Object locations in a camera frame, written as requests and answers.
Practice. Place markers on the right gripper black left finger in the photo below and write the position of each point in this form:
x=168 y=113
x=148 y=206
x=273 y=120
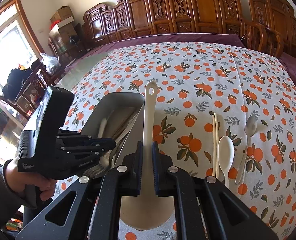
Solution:
x=133 y=162

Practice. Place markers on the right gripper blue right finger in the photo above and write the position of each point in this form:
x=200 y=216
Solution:
x=162 y=180

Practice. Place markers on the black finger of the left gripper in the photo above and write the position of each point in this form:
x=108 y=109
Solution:
x=102 y=144

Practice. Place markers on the dark brown wooden chopstick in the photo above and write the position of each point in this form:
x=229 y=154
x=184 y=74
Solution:
x=125 y=127

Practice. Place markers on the white plastic rice paddle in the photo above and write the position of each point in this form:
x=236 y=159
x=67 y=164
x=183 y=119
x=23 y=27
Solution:
x=147 y=211

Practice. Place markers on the light bamboo chopstick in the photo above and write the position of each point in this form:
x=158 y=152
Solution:
x=216 y=144

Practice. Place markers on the metal spoon white handle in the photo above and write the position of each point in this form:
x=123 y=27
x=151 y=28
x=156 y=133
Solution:
x=250 y=129

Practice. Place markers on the left forearm dark sleeve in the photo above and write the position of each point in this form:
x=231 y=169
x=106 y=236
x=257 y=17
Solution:
x=10 y=202

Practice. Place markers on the person's left hand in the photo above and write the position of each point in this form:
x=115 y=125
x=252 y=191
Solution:
x=17 y=181

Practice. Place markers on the metal fork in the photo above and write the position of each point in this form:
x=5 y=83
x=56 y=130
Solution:
x=106 y=162

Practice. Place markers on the white spoon in tray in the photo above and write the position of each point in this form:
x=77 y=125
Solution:
x=101 y=129

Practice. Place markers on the metal rectangular tray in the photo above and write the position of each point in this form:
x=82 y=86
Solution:
x=115 y=107

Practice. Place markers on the white ceramic soup spoon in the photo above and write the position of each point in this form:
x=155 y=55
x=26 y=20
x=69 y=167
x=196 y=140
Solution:
x=225 y=157

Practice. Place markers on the dark wooden side chair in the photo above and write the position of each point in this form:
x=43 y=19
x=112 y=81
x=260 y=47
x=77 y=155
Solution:
x=33 y=89

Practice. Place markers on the orange print tablecloth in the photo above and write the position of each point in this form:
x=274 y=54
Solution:
x=194 y=81

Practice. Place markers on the clear plastic bag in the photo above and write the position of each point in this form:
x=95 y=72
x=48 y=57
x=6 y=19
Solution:
x=51 y=63

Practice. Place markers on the black bag by window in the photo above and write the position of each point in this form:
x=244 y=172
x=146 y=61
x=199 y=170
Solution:
x=15 y=81

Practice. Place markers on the purple bench cushion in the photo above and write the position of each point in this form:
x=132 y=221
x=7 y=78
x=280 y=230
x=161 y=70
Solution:
x=226 y=39

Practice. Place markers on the stacked cardboard boxes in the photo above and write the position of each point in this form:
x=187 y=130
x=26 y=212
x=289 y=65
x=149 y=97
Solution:
x=61 y=28

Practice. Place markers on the carved wooden long bench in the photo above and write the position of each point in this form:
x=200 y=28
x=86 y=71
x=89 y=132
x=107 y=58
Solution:
x=137 y=18

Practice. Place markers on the carved wooden armchair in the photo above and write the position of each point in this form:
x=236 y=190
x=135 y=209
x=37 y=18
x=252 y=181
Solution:
x=277 y=15

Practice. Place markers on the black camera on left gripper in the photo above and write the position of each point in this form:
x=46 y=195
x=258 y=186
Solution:
x=39 y=135

